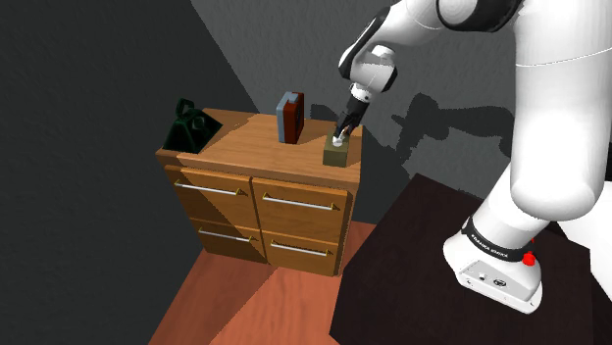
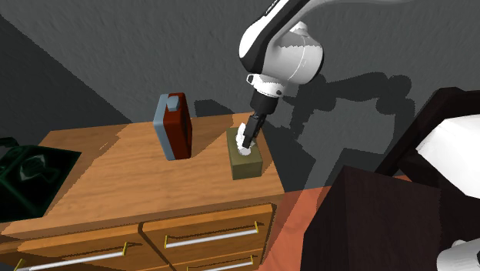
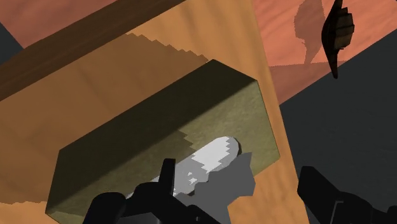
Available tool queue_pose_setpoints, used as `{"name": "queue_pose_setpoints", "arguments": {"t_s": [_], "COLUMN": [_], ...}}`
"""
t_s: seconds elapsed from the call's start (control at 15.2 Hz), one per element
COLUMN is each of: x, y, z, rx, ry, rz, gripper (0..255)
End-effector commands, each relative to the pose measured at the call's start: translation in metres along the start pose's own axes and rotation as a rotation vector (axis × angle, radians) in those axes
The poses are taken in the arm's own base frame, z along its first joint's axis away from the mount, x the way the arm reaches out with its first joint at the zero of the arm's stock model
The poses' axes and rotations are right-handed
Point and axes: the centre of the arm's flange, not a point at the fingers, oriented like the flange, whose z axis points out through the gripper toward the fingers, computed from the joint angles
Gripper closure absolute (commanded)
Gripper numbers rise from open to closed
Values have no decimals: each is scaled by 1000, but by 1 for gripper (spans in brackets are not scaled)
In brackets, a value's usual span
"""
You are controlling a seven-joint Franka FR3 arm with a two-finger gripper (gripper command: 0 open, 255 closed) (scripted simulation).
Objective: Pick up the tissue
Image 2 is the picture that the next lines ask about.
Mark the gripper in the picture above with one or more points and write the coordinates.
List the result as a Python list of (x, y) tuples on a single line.
[(263, 103)]

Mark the dark green flat box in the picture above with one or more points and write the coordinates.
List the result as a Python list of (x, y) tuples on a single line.
[(30, 180)]

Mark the olive tissue box with tissue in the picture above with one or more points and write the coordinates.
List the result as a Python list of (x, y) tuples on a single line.
[(245, 165)]

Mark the dark wooden bed white mattress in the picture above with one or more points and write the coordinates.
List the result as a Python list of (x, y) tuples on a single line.
[(452, 150)]

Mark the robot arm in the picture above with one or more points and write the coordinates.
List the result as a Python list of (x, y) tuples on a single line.
[(296, 56)]

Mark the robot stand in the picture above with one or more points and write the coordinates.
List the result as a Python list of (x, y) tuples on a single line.
[(367, 225)]

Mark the red and blue-grey canister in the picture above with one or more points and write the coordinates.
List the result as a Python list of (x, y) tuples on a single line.
[(179, 131)]

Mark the wooden chest of drawers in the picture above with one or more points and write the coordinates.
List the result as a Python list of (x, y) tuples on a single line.
[(123, 187)]

